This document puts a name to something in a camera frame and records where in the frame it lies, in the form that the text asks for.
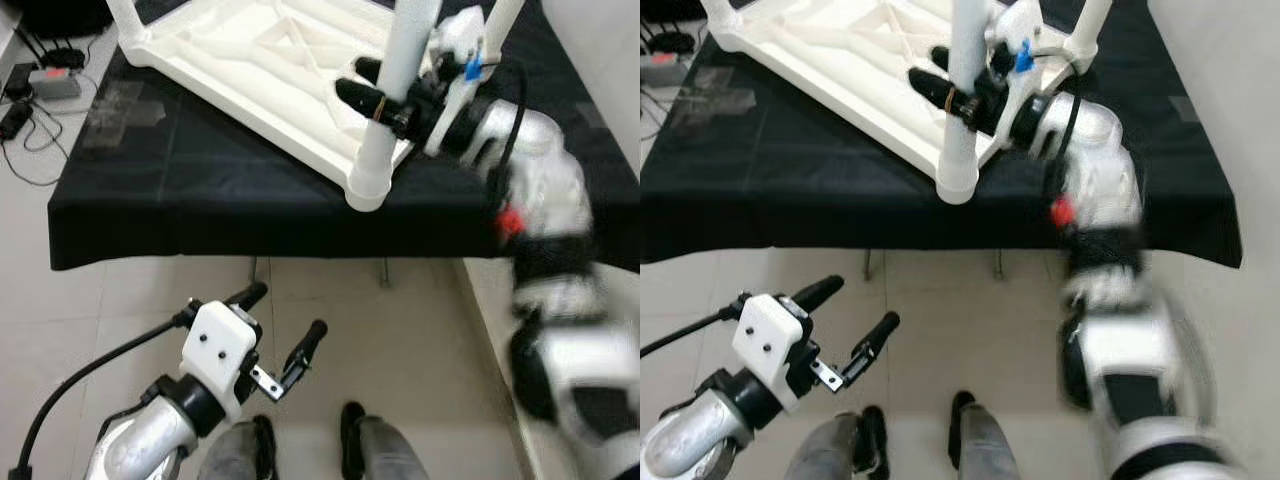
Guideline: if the white plastic table top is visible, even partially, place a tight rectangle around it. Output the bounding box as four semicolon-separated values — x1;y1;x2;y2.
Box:
705;0;1076;206
118;0;481;213

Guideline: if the black table cloth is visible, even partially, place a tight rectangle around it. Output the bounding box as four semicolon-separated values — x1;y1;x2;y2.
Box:
48;0;641;273
640;0;1244;269

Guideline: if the clear tape cross patch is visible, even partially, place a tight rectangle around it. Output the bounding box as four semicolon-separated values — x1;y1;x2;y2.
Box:
670;75;756;131
85;80;166;151

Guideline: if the grey box red label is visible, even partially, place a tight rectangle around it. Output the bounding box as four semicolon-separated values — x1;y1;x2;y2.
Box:
28;68;83;101
640;55;691;86

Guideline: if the black power strip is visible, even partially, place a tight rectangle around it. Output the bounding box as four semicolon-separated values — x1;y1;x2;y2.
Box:
0;100;36;141

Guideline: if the black power adapter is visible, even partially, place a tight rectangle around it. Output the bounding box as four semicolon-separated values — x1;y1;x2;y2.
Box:
0;62;39;101

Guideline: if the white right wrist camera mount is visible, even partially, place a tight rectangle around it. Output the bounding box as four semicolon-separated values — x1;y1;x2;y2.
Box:
425;8;491;156
990;0;1051;151

